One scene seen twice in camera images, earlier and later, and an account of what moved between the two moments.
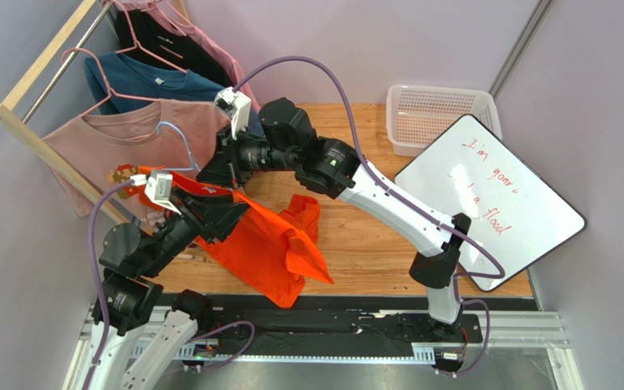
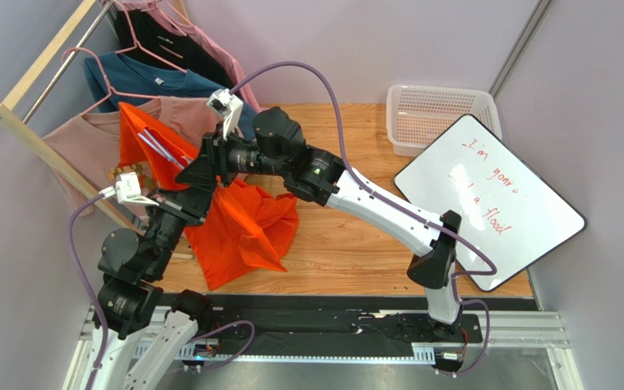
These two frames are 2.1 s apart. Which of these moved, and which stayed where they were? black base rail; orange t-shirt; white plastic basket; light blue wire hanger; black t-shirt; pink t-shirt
Moved: light blue wire hanger; orange t-shirt
Stayed: pink t-shirt; black base rail; black t-shirt; white plastic basket
